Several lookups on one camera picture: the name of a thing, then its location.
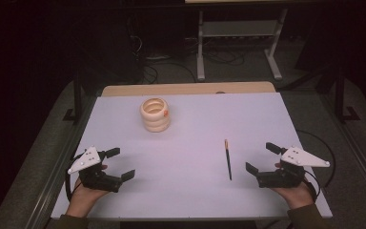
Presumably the white metal desk frame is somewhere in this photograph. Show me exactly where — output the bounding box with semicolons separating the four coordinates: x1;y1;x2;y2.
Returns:
195;9;289;82

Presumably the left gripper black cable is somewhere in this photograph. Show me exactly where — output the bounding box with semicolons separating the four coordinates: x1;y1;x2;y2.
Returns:
64;155;79;202

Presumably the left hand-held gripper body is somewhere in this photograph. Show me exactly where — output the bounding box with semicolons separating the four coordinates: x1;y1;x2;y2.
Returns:
67;146;123;194

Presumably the black pencil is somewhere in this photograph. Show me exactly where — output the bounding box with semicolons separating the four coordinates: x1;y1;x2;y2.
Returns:
224;138;233;181

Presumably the metal rail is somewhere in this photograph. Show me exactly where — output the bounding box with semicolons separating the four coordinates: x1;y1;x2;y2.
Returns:
318;94;366;204
25;94;98;229

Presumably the wooden table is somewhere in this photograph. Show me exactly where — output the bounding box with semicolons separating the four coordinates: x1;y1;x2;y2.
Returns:
101;81;276;97

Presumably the person's left hand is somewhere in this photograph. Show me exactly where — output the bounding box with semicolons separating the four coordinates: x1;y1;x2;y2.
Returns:
71;179;109;209

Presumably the person's right hand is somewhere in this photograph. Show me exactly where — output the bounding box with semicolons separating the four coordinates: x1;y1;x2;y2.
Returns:
271;179;314;210

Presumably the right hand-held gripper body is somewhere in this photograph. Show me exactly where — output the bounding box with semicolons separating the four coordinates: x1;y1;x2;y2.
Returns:
255;145;331;189

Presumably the bundle of floor cables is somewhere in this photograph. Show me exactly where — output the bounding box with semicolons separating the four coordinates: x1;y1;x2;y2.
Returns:
128;32;249;84

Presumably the cream ribbed pen holder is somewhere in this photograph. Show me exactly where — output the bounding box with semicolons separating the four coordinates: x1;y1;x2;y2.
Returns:
139;96;172;134

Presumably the black metal stand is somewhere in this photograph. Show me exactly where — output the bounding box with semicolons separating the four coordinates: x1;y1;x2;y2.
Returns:
62;70;84;124
334;65;361;124

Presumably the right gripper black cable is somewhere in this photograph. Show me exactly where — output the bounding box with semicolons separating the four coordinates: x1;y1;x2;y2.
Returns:
295;129;336;203

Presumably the white table mat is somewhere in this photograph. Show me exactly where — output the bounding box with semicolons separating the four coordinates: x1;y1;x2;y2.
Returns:
51;93;334;220

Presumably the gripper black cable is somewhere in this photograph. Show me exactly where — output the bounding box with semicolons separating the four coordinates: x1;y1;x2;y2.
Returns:
295;129;336;203
64;155;79;202

